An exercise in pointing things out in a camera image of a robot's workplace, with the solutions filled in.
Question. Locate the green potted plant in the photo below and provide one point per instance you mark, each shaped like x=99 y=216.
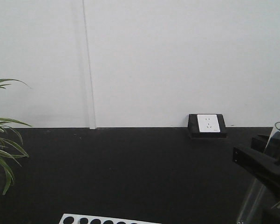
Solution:
x=10 y=149

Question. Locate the large clear glass tube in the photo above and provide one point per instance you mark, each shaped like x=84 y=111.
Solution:
x=251 y=204

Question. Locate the white test tube rack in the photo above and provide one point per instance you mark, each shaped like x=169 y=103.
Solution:
x=86 y=219

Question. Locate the white wall power socket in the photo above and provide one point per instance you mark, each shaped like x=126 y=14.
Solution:
x=206 y=126

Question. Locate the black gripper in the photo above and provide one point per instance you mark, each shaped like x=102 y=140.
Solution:
x=262 y=160

